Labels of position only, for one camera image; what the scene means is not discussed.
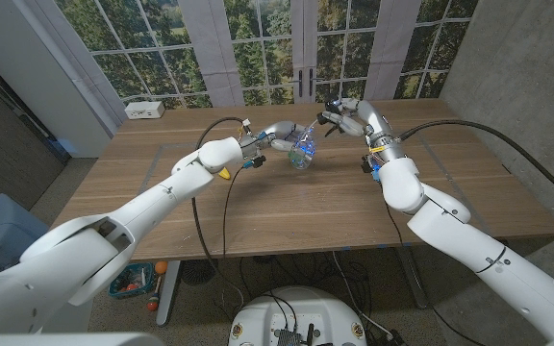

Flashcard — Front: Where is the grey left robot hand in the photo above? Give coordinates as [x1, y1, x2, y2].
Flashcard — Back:
[240, 120, 312, 160]

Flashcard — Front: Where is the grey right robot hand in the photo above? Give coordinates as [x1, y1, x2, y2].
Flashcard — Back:
[317, 97, 406, 167]

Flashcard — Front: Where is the black spray head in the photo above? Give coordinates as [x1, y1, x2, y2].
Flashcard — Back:
[305, 98, 350, 138]

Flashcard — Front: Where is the teal toy basket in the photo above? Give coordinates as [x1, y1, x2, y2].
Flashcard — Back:
[108, 261, 157, 299]

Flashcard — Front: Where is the orange toy maraca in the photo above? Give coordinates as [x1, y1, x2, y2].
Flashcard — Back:
[145, 260, 168, 312]

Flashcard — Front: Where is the printed window backdrop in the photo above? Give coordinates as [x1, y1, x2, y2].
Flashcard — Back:
[54, 0, 480, 110]

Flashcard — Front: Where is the white power strip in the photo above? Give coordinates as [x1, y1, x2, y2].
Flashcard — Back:
[124, 100, 166, 120]

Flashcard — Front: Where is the black round floor fan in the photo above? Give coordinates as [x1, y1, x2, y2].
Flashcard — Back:
[180, 259, 219, 287]

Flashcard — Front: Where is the grey table leg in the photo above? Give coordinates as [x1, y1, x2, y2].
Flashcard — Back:
[394, 247, 432, 309]

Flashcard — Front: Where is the white robot torso base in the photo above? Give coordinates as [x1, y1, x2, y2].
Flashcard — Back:
[227, 286, 367, 346]

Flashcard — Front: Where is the white table leg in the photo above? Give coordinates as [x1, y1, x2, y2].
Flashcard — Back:
[155, 260, 182, 328]

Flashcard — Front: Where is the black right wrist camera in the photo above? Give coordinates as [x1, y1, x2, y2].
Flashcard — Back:
[361, 154, 382, 183]

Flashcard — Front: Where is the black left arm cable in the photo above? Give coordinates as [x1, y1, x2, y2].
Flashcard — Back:
[190, 116, 254, 309]

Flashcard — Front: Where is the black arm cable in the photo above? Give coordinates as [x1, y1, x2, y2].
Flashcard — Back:
[190, 116, 254, 309]
[398, 119, 554, 212]

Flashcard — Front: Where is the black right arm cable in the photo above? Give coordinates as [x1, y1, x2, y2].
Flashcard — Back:
[398, 119, 554, 212]

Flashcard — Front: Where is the white floor cable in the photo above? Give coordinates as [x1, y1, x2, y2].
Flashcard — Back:
[330, 252, 394, 338]

